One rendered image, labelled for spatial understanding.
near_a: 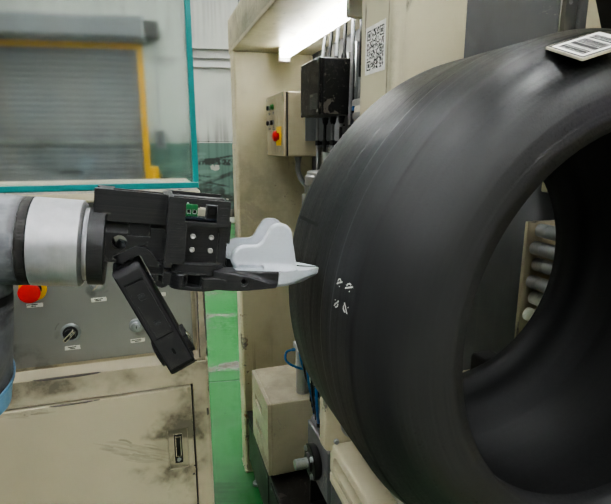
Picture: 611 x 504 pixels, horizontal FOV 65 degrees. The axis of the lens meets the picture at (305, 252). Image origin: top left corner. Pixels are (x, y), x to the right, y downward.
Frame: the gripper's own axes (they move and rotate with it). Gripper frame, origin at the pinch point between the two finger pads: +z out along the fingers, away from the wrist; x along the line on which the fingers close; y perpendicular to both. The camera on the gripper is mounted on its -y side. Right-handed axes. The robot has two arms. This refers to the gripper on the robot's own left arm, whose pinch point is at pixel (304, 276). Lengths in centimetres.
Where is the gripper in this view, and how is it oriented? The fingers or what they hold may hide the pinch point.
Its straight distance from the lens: 48.8
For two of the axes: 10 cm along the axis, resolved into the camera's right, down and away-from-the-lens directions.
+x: -3.0, -2.1, 9.3
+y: 1.2, -9.8, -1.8
